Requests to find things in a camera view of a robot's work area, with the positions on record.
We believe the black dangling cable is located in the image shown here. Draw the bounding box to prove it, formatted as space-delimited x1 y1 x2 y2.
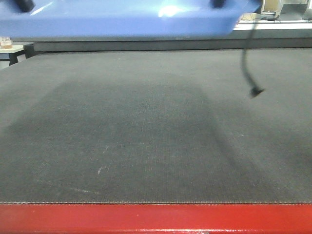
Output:
240 19 266 98

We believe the white background desk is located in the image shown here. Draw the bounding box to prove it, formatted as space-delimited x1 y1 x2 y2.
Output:
234 13 312 30

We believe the light blue plastic tray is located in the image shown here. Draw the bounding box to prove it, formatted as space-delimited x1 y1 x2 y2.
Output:
0 0 260 38

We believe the dark grey table mat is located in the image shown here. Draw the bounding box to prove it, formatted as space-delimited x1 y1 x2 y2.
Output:
0 49 312 203

